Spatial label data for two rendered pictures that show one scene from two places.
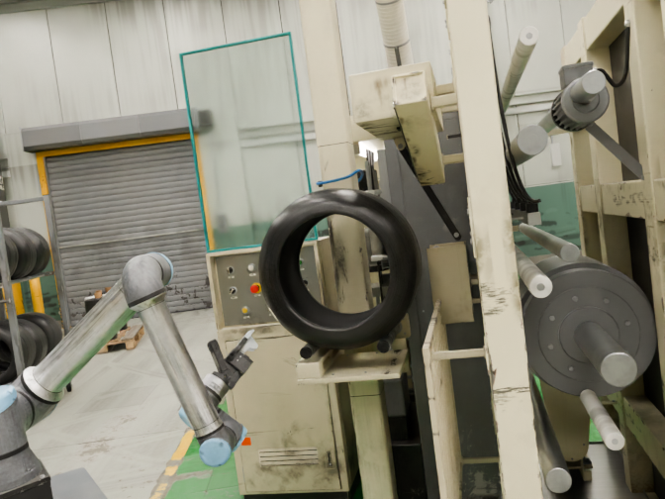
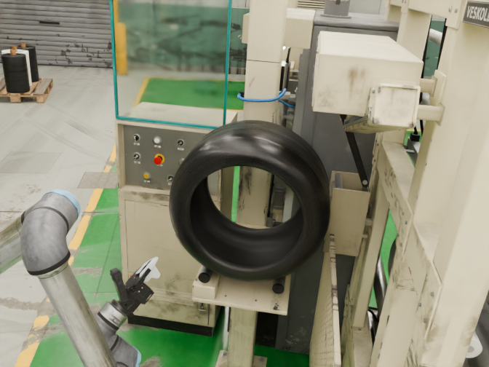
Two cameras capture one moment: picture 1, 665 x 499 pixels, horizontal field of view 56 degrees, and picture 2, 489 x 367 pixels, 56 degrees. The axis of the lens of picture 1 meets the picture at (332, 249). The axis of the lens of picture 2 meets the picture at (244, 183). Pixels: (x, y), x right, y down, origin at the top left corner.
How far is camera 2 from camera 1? 97 cm
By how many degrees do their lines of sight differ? 21
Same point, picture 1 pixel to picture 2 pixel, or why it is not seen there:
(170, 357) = (70, 322)
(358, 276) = (261, 191)
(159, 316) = (61, 285)
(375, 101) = (343, 92)
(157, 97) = not seen: outside the picture
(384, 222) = (308, 187)
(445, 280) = (343, 218)
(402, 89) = (386, 103)
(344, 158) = (272, 79)
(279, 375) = (170, 236)
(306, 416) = (188, 270)
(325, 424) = not seen: hidden behind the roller
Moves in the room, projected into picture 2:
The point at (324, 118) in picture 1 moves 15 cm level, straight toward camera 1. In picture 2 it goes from (260, 30) to (263, 35)
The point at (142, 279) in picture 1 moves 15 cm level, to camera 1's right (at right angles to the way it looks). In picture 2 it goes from (43, 249) to (102, 250)
